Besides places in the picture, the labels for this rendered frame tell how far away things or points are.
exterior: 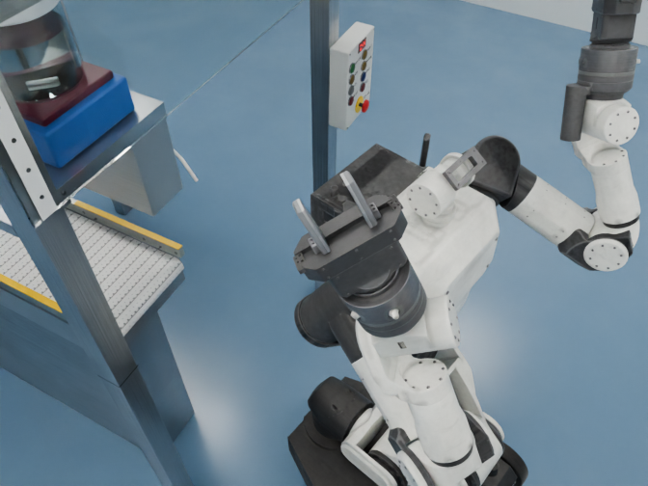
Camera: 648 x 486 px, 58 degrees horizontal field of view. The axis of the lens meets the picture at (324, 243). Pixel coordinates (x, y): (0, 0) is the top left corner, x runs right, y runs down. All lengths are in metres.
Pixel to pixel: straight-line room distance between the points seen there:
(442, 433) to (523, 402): 1.56
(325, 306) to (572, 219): 0.55
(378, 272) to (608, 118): 0.59
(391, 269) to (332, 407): 1.26
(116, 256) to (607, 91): 1.14
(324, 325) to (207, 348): 1.49
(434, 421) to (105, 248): 1.02
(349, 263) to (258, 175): 2.47
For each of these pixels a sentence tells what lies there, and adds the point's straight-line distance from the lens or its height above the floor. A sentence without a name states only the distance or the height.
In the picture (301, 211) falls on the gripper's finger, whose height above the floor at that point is 1.62.
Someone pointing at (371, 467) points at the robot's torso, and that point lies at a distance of 1.82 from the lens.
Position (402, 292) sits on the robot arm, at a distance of 0.64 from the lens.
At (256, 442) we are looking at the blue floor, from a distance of 2.20.
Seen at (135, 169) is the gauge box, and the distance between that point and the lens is 1.23.
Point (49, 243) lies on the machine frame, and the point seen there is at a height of 1.33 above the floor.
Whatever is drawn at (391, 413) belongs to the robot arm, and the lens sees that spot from 0.93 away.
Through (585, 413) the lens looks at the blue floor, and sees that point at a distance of 2.43.
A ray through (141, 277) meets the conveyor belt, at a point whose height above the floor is 0.91.
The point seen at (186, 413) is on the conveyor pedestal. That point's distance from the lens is 2.23.
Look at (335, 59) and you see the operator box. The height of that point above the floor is 1.15.
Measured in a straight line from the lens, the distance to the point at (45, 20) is 0.90.
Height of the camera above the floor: 2.02
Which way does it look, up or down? 48 degrees down
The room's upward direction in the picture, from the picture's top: straight up
